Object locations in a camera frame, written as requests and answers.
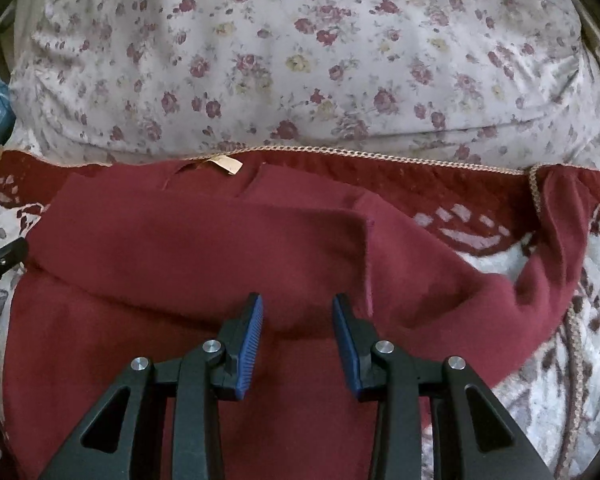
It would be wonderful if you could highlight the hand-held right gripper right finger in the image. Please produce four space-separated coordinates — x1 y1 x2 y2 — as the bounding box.
331 294 556 480

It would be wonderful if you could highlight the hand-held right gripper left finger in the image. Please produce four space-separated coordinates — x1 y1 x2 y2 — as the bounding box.
37 292 264 480

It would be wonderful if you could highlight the floral print pillow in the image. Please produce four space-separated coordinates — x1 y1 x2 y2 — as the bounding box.
7 0 600 171

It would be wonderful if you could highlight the leaf pattern blanket red border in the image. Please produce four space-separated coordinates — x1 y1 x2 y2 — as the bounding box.
0 147 600 480

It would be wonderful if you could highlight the dark red sweater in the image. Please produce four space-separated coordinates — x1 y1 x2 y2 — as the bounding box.
2 157 593 480

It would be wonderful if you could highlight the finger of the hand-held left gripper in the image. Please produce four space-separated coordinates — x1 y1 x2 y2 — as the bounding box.
0 237 29 295

